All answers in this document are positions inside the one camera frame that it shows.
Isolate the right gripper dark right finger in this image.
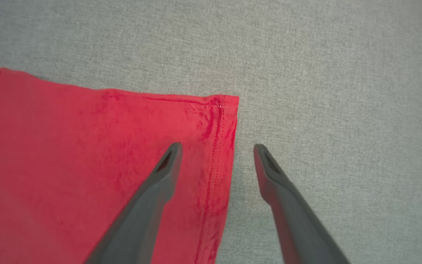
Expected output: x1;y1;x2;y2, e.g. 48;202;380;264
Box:
253;143;351;264

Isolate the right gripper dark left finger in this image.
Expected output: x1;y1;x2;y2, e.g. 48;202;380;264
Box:
84;142;183;264

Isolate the red and white shirt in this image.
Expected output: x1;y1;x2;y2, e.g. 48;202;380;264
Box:
0;63;240;264

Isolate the grey fabric sofa cushion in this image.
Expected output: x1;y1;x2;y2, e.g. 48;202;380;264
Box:
0;0;422;264

